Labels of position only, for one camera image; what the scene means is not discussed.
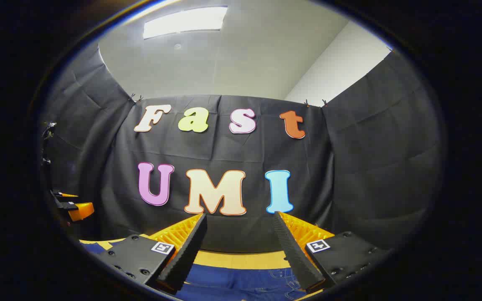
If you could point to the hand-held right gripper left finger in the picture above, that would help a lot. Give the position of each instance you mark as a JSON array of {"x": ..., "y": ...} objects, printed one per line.
[{"x": 186, "y": 255}]

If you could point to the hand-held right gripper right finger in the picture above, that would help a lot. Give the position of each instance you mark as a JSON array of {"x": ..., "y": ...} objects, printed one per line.
[{"x": 297, "y": 259}]

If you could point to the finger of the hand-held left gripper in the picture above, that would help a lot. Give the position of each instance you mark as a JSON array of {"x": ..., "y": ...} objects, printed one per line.
[
  {"x": 80, "y": 211},
  {"x": 62, "y": 194}
]

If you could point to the blue denim jeans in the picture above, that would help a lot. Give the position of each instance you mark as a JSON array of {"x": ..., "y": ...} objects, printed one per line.
[{"x": 241, "y": 282}]

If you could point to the small dark clamp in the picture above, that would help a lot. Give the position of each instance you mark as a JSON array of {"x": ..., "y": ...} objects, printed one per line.
[
  {"x": 49, "y": 129},
  {"x": 46, "y": 161}
]

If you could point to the ceiling light panel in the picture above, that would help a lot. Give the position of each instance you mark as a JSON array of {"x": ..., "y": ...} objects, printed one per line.
[{"x": 184, "y": 21}]

